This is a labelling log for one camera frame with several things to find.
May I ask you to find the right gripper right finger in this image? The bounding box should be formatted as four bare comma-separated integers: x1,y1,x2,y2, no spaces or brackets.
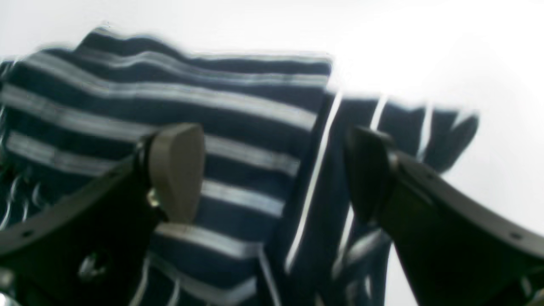
344,126,544,306

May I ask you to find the black white striped T-shirt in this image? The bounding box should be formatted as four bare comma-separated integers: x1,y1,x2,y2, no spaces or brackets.
1,28,479,306

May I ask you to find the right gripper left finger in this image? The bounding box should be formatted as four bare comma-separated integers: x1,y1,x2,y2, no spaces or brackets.
1,123,205,306

